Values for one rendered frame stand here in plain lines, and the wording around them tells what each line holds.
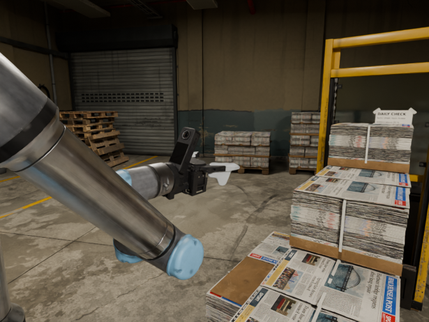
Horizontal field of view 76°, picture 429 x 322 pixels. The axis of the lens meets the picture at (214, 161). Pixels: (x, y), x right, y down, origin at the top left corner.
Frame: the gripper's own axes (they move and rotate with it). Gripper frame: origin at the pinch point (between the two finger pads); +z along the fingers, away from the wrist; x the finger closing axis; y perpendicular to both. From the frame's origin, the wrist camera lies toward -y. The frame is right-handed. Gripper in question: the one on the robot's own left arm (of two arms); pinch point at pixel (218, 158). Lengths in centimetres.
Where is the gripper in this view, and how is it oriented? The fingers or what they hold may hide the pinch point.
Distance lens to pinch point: 79.4
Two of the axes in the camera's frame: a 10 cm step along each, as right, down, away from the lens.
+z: 6.4, -1.4, 7.6
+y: -1.1, 9.6, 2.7
